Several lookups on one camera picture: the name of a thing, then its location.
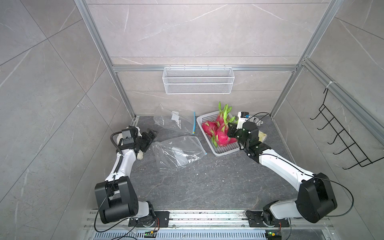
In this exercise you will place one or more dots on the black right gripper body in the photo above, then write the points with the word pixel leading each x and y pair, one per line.
pixel 237 134

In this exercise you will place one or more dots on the white plush toy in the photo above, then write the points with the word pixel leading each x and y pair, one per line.
pixel 134 146

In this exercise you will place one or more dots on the black wire hook rack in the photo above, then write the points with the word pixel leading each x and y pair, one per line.
pixel 349 144

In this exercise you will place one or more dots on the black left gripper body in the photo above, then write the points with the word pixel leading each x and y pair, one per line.
pixel 144 141

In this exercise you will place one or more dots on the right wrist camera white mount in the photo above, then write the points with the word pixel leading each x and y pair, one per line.
pixel 242 118

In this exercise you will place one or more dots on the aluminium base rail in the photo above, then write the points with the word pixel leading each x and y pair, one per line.
pixel 207 225

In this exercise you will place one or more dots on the white red toy car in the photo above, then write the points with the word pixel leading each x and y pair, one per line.
pixel 257 121

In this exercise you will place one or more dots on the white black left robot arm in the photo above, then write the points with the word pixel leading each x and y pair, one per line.
pixel 116 196

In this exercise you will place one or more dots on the white perforated plastic basket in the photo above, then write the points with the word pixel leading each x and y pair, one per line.
pixel 217 151

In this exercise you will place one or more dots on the pink dragon fruit green scales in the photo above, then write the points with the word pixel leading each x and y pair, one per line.
pixel 223 116

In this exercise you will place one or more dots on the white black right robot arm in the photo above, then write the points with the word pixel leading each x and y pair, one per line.
pixel 315 198

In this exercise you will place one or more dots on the clear zip-top bag blue seal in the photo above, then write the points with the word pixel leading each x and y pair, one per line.
pixel 178 120

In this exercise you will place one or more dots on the yellow crumpled snack packet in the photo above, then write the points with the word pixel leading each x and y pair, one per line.
pixel 262 136

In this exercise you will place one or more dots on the white wire mesh wall shelf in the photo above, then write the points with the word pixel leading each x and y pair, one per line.
pixel 198 80

